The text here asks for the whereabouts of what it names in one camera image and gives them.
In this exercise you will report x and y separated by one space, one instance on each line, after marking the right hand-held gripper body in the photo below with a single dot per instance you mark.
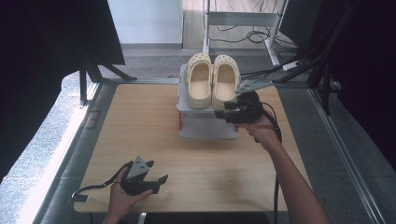
249 107

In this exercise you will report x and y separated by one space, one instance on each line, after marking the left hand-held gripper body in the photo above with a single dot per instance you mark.
137 170

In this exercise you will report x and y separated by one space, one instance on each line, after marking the grey two-tier shoe rack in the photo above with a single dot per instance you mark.
202 124

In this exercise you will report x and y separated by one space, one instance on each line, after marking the cream clog shoe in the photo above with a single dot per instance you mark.
199 82
225 84

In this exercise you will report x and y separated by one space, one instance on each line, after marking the person's right hand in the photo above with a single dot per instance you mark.
263 132

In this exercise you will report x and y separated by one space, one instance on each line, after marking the person's left hand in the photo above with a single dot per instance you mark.
120 200

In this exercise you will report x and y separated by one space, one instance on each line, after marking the metal table leg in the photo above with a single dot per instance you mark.
142 218

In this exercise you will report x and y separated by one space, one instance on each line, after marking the white power strip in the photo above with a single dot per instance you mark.
291 65

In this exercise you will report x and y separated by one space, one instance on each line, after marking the black metal stand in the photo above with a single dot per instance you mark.
311 59

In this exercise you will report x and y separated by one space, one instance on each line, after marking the white metal stand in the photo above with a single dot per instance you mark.
239 18

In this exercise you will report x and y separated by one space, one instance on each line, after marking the black tripod stand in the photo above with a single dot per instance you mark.
93 71

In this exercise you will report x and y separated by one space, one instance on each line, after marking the dark curtain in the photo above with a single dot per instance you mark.
37 62
367 68

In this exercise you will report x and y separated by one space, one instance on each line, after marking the aluminium floor rail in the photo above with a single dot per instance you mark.
345 149

